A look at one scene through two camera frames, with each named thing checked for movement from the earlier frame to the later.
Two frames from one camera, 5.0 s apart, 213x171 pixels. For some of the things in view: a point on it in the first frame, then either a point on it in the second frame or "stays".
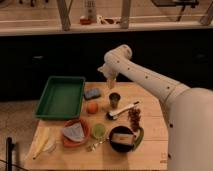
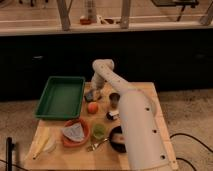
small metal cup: (114, 98) stays
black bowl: (121, 148) stays
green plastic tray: (61, 99) stays
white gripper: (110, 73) → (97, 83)
